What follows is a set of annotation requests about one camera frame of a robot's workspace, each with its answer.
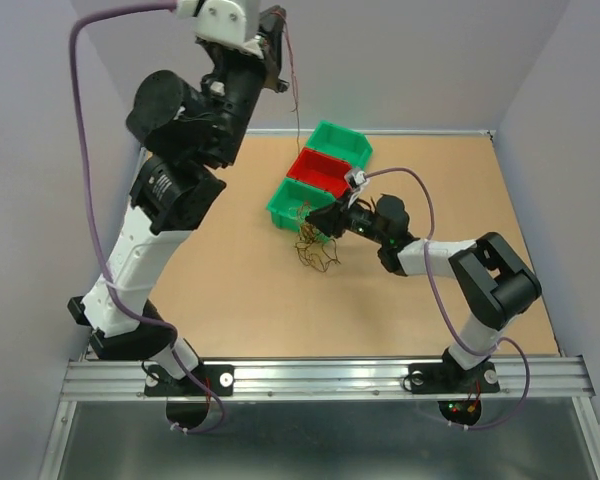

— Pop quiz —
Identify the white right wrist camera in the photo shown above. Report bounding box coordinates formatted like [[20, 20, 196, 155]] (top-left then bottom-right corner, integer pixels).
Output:
[[344, 168, 370, 192]]

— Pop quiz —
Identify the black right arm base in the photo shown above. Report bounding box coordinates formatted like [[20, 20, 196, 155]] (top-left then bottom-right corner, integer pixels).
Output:
[[402, 361, 500, 396]]

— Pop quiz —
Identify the aluminium mounting rail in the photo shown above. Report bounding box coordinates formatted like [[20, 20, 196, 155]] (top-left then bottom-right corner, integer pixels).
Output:
[[60, 355, 595, 404]]

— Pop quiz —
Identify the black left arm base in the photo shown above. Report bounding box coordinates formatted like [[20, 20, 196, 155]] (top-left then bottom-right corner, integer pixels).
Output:
[[141, 362, 235, 397]]

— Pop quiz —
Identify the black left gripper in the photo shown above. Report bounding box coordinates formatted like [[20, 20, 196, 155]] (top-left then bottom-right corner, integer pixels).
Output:
[[202, 3, 288, 168]]

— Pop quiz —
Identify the green plastic bin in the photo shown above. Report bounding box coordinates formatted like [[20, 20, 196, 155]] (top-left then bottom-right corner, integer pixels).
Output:
[[266, 178, 335, 232], [305, 121, 373, 170]]

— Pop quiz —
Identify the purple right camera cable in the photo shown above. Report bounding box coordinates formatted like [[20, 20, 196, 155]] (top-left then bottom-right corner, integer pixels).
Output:
[[364, 166, 531, 432]]

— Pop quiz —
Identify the red plastic bin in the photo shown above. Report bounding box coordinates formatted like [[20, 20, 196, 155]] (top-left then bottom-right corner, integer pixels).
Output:
[[286, 148, 352, 198]]

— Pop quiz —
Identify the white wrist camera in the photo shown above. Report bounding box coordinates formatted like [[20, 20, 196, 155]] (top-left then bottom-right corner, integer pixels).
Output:
[[175, 0, 264, 59], [344, 168, 370, 192]]

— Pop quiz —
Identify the far green plastic bin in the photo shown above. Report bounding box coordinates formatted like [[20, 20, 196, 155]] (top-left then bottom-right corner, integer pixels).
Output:
[[305, 121, 373, 170]]

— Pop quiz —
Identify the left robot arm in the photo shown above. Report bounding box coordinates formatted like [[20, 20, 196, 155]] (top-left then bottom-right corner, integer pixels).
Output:
[[68, 1, 288, 394]]

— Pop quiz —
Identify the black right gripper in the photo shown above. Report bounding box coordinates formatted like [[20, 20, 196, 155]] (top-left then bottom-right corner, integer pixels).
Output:
[[305, 187, 388, 245]]

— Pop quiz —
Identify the red striped thin wire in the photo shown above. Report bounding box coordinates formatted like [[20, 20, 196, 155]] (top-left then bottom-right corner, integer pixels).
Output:
[[277, 12, 302, 156]]

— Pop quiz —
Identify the near green plastic bin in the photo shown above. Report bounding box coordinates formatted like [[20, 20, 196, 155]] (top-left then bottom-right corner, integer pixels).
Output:
[[266, 178, 335, 232]]

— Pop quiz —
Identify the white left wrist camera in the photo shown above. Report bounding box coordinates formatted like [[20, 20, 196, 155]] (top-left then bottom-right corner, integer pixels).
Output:
[[175, 0, 264, 59]]

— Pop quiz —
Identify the thin wire bundle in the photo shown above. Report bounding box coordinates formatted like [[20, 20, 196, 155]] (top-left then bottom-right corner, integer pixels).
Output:
[[288, 200, 342, 274]]

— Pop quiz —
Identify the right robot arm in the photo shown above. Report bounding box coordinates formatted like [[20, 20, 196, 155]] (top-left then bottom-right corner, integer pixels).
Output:
[[306, 194, 542, 390]]

